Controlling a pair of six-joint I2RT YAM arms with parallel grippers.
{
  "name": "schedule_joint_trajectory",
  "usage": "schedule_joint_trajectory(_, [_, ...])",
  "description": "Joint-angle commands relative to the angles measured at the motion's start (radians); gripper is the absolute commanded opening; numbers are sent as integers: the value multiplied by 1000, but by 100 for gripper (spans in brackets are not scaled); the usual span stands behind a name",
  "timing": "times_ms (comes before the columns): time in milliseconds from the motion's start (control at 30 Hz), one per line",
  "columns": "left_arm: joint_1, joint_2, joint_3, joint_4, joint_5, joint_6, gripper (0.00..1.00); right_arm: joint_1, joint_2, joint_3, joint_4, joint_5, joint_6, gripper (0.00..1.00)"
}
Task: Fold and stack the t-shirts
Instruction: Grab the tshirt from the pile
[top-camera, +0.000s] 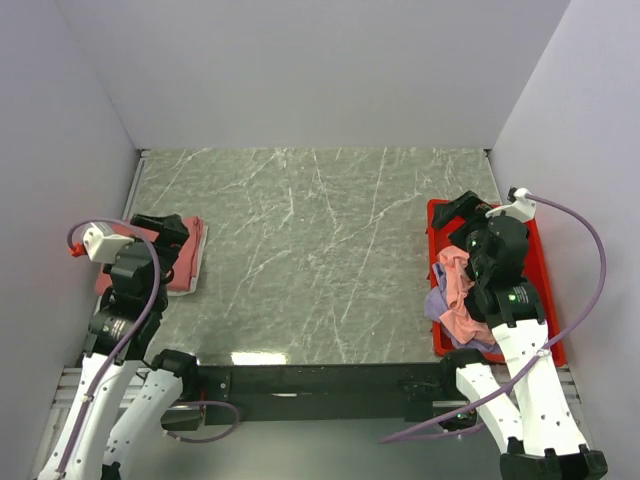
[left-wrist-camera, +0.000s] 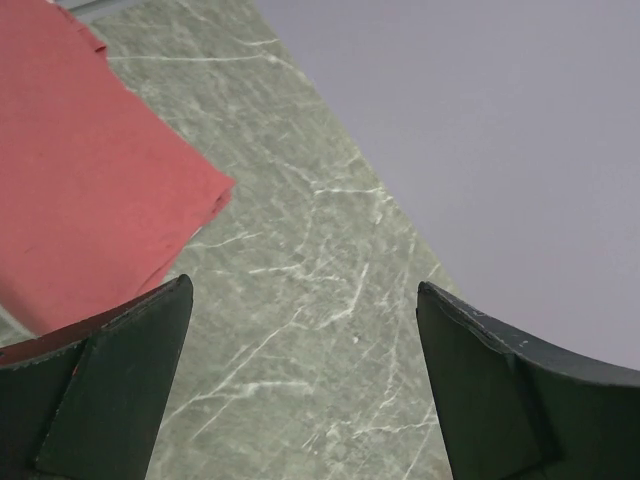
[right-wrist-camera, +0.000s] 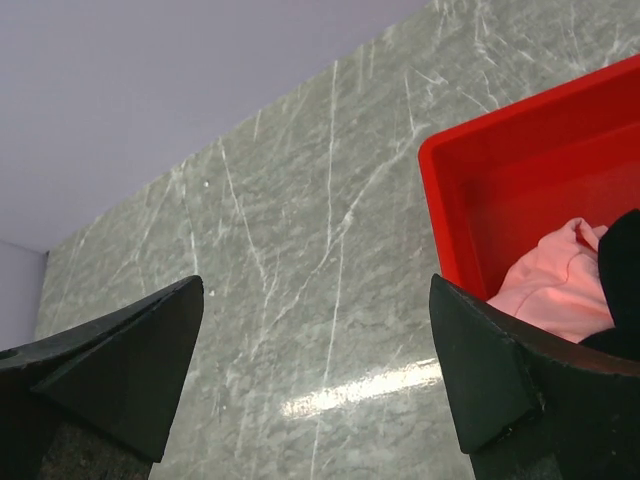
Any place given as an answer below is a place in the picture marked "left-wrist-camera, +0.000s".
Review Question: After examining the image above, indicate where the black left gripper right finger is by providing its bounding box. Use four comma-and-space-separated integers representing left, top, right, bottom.
416, 282, 639, 479

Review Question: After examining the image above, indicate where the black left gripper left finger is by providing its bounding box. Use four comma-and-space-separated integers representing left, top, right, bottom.
1, 275, 193, 479

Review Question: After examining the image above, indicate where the folded red t-shirt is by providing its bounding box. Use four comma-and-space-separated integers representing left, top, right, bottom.
1, 1, 234, 335

